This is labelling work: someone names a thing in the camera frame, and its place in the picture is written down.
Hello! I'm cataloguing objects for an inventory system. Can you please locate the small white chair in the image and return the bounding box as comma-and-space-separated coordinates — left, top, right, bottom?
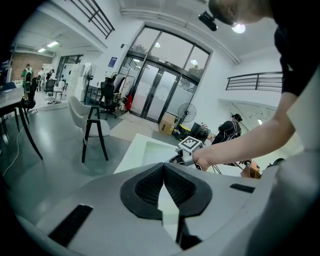
54, 79, 68, 101

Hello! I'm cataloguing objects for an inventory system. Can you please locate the blue laptop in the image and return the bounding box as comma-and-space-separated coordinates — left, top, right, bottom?
0, 81, 18, 94

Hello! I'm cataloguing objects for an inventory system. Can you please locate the person's face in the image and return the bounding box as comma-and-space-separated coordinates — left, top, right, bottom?
208, 0, 274, 26

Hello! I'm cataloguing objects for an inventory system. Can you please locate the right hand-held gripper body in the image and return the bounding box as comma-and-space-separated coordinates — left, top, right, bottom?
175, 136, 204, 167

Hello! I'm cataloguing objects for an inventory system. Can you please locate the coat rack with clothes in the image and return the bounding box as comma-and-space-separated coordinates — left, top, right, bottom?
111, 69, 134, 116

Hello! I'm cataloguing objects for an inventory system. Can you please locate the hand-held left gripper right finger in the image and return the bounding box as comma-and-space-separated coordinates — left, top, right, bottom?
164, 162, 264, 243

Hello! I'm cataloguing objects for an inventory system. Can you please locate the black head-mounted camera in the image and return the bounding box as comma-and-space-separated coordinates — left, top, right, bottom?
198, 10, 219, 32

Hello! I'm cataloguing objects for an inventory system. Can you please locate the dark grey table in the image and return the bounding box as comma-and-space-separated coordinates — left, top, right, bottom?
0, 86, 44, 161

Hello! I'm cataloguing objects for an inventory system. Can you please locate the brown wooden box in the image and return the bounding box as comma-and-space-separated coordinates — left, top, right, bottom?
240, 163, 263, 180

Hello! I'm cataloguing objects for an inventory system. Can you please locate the person's right forearm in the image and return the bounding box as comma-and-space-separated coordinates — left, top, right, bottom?
192, 113, 297, 172

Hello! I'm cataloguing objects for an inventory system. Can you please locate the person's black clothing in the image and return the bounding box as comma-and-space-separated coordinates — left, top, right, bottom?
269, 0, 320, 98

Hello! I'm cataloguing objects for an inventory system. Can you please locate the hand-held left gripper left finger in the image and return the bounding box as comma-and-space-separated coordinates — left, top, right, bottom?
17, 162, 185, 256

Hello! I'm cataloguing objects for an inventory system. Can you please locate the yellow and black box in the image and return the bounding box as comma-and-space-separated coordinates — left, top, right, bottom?
177, 123, 193, 141

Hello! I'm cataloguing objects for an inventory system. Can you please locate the red bag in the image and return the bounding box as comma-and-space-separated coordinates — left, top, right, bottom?
124, 93, 133, 112

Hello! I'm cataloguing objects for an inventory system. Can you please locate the pale yellow cloth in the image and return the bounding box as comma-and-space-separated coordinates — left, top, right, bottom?
141, 140, 181, 167

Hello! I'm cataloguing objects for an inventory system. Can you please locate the black office chair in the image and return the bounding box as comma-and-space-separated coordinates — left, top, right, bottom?
44, 78, 57, 98
20, 76, 39, 125
98, 81, 118, 120

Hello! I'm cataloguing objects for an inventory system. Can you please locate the white chair with black legs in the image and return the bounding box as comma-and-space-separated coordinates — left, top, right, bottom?
68, 95, 111, 164

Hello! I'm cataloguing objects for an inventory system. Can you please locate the beige floor mat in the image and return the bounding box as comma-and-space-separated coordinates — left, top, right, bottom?
109, 119, 154, 143
121, 111, 161, 133

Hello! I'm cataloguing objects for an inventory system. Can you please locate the brown cardboard box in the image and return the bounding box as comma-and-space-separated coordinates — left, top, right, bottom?
158, 116, 176, 136

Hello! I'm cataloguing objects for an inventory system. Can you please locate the black framed glass door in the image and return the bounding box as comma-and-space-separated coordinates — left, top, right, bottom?
116, 24, 214, 125

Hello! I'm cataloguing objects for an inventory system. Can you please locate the thin white floor cable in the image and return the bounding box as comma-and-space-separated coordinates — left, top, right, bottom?
1, 109, 39, 178

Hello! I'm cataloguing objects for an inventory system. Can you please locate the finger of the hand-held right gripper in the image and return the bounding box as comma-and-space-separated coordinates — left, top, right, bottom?
168, 154, 185, 165

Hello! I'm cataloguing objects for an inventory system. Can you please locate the grey standing fan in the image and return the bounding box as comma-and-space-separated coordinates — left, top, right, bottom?
81, 63, 95, 105

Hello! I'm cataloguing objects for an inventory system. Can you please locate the black balcony railing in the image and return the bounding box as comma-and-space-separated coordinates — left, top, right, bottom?
225, 71, 284, 93
66, 0, 116, 40

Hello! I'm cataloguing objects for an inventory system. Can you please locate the black pedestal fan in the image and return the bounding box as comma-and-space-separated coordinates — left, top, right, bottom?
176, 102, 198, 132

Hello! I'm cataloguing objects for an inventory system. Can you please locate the white partition board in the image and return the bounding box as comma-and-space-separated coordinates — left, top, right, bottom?
60, 62, 86, 101

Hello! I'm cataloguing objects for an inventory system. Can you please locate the round ceiling lamp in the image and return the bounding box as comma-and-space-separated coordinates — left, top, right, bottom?
231, 22, 247, 35

